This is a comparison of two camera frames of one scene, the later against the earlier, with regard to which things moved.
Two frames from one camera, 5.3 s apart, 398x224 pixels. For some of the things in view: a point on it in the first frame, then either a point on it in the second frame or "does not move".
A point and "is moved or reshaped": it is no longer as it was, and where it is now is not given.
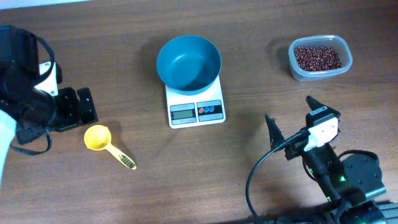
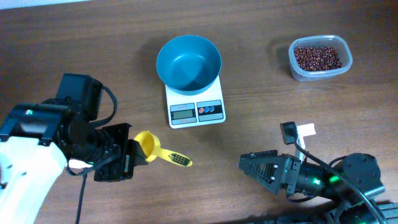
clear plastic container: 316,57 does not move
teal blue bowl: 189,65 does not move
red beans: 312,58 does not move
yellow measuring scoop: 98,137 is moved or reshaped
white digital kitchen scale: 204,109 does not move
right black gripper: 294,148 -> 289,173
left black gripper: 65,109 -> 116,152
